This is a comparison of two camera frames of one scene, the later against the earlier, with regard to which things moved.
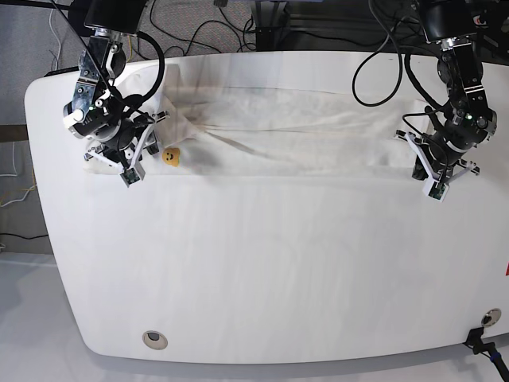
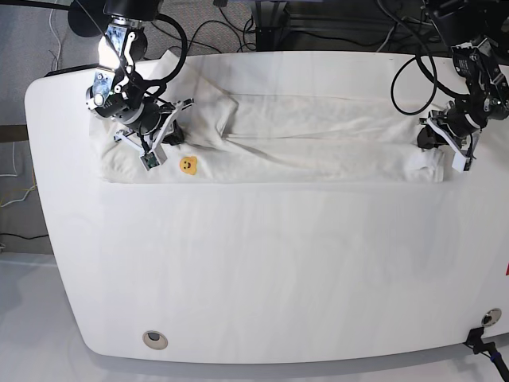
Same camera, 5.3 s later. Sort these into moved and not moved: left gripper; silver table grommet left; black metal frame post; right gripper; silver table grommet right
Moved: right gripper; left gripper
Not moved: black metal frame post; silver table grommet right; silver table grommet left
